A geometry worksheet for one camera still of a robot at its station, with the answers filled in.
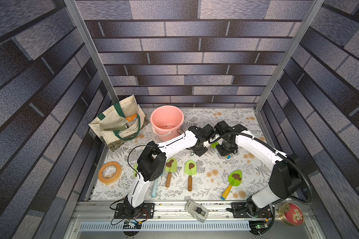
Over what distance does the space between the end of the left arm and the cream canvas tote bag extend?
40cm

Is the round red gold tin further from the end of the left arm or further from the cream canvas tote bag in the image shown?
A: the cream canvas tote bag

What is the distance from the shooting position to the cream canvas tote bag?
0.86 meters

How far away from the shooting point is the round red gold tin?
0.69 meters

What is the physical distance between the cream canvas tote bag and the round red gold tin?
913 millimetres

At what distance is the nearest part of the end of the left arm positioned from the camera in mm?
641
